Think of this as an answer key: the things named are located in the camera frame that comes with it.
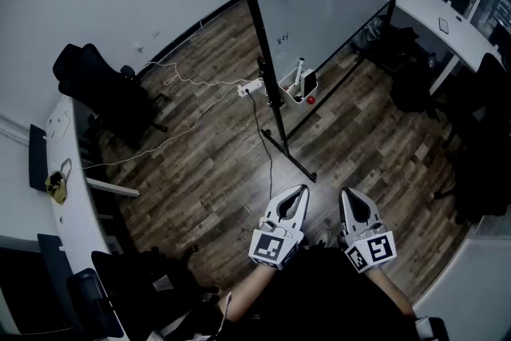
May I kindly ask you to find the black bag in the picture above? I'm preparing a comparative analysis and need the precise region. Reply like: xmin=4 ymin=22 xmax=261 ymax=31
xmin=387 ymin=26 xmax=441 ymax=113

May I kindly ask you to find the bunch of marker pens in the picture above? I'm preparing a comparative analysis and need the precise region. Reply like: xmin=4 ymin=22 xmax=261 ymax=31
xmin=285 ymin=57 xmax=307 ymax=99

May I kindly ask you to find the black office chair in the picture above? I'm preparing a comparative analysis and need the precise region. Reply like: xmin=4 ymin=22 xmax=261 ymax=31
xmin=433 ymin=51 xmax=511 ymax=225
xmin=65 ymin=245 xmax=220 ymax=341
xmin=52 ymin=42 xmax=169 ymax=151

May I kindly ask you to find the dark desk partition panel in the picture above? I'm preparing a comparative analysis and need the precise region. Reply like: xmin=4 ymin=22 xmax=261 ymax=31
xmin=37 ymin=233 xmax=87 ymax=332
xmin=28 ymin=123 xmax=50 ymax=193

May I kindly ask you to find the person's left forearm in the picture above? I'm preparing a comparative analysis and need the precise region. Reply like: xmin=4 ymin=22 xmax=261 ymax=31
xmin=218 ymin=263 xmax=276 ymax=323

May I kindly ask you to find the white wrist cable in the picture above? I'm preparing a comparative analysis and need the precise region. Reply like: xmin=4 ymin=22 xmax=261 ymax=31
xmin=217 ymin=291 xmax=234 ymax=337

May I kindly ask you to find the person's black clothing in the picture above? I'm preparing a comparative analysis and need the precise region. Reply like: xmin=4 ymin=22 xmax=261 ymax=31
xmin=235 ymin=245 xmax=420 ymax=341

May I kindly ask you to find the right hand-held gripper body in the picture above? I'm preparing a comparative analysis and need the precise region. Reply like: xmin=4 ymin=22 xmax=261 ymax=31
xmin=338 ymin=221 xmax=398 ymax=275

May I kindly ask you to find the glass whiteboard on black stand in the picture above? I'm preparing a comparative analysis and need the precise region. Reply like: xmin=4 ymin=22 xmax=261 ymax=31
xmin=223 ymin=0 xmax=408 ymax=184

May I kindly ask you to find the person's shoe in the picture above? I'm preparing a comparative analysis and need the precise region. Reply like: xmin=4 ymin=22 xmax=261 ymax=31
xmin=315 ymin=228 xmax=333 ymax=248

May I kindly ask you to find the black power cable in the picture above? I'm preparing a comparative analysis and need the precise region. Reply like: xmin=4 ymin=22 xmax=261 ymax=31
xmin=244 ymin=89 xmax=275 ymax=201

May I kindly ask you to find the black and white block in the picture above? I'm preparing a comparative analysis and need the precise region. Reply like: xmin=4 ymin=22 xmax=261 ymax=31
xmin=303 ymin=68 xmax=318 ymax=98

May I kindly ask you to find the grey bag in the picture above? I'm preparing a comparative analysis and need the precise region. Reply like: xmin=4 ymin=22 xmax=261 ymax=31
xmin=352 ymin=14 xmax=389 ymax=50

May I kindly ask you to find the olive pouch with strap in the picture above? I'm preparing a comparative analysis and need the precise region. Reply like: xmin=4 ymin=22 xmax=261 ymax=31
xmin=45 ymin=157 xmax=73 ymax=205

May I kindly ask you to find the white power strip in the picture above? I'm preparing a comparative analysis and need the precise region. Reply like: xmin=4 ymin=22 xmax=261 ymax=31
xmin=236 ymin=77 xmax=265 ymax=98

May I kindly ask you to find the clear marker tray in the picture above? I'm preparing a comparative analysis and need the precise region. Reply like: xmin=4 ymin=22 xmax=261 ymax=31
xmin=278 ymin=66 xmax=319 ymax=115

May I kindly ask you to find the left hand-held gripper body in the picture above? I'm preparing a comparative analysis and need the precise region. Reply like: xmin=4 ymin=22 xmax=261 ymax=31
xmin=248 ymin=216 xmax=307 ymax=271

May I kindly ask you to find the white power strip cord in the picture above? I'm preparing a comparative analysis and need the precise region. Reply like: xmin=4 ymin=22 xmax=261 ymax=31
xmin=143 ymin=59 xmax=244 ymax=89

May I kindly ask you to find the person's right forearm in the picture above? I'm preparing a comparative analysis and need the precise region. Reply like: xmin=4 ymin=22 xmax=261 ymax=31
xmin=365 ymin=267 xmax=416 ymax=319

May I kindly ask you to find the thin white cable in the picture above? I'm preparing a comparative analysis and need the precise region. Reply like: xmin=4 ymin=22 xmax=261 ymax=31
xmin=81 ymin=85 xmax=240 ymax=171

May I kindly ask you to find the white curved desk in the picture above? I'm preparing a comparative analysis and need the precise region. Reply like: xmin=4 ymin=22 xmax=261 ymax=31
xmin=44 ymin=93 xmax=141 ymax=341

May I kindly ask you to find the long white desk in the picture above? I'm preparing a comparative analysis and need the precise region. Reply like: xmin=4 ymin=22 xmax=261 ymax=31
xmin=393 ymin=0 xmax=506 ymax=93

